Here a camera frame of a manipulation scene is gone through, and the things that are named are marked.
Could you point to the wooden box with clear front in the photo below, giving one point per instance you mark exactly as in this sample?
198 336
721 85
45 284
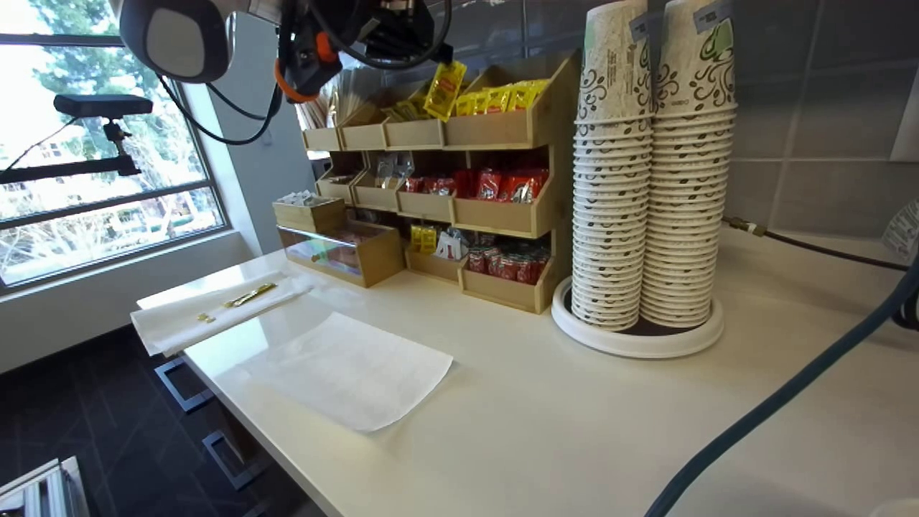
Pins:
359 255

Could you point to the heap of white sachets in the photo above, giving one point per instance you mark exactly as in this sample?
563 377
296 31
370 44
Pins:
296 198

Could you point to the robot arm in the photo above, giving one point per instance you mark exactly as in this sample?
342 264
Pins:
176 39

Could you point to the heap of clear packets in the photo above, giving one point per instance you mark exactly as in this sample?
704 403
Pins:
391 171

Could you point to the small yellow packets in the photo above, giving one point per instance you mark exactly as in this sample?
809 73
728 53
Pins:
423 238

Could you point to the aluminium frame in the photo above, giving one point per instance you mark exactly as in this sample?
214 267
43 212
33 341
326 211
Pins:
43 492

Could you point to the gold stick sachet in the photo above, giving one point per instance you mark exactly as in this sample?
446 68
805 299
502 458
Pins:
250 295

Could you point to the small gold wrapper piece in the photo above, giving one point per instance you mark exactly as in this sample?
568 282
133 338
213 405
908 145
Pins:
206 317

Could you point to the window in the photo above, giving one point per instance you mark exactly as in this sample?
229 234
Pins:
86 201

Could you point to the row of yellow sachets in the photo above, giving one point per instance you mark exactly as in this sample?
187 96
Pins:
502 97

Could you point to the wooden condiment stand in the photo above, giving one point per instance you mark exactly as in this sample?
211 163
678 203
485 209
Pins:
502 129

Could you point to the camera on mount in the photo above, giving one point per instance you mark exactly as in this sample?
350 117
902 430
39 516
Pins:
100 106

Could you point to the white paper sheet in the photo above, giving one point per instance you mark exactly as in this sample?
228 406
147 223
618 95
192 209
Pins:
352 373

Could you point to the stack of paper cups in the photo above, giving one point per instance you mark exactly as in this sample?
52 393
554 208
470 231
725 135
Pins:
610 179
689 201

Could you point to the bundle of stir sticks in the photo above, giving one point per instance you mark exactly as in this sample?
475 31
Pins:
323 104

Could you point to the clear plastic bag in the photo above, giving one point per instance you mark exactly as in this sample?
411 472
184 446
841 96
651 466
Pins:
903 233

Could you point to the white round cup holder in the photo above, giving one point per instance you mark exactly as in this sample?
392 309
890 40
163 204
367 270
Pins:
632 343

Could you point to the white folded napkin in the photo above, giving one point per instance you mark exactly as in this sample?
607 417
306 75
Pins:
187 323

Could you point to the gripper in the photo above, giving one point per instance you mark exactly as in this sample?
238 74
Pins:
398 29

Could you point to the white and red packets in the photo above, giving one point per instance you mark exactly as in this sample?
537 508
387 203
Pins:
451 246

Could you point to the row of red packets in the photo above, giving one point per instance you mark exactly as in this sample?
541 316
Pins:
502 185

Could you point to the orange yellow sachet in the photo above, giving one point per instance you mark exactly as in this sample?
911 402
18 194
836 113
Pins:
445 90

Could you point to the heap of yellow sachets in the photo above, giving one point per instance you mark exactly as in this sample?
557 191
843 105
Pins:
406 110

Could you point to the small wooden box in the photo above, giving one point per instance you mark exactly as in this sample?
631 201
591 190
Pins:
310 215

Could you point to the heap of red packets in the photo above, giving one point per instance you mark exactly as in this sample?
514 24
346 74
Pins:
510 266

